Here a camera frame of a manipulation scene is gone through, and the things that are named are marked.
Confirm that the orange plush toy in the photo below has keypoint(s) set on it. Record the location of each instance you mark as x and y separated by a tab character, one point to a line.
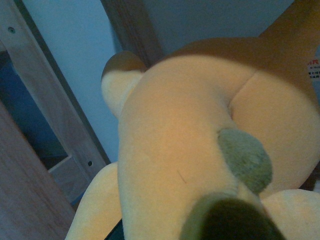
215	140

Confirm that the light wooden shelf rack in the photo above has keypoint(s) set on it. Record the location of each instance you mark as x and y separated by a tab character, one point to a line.
35	202

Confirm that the cartoon paper hang tag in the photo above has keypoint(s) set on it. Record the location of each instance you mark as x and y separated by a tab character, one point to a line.
313	68

